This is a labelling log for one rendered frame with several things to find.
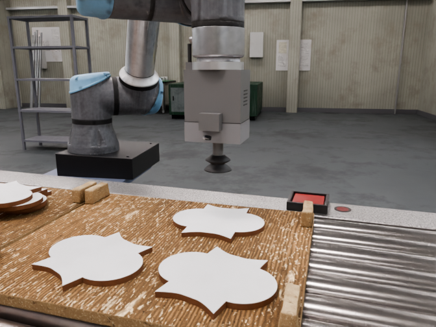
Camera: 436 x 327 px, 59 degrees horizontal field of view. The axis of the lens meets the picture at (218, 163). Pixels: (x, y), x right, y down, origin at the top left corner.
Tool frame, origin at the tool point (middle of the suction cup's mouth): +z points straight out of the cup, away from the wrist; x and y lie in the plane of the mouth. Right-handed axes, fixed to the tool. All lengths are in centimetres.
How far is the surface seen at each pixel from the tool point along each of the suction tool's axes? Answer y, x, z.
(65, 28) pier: -743, 966, -129
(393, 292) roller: 24.8, -10.3, 10.8
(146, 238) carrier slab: -8.5, -8.1, 9.0
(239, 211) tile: 2.5, 4.2, 8.2
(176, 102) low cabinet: -338, 813, 62
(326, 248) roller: 16.8, -0.1, 10.9
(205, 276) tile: 3.5, -17.3, 8.2
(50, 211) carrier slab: -29.6, -2.8, 9.0
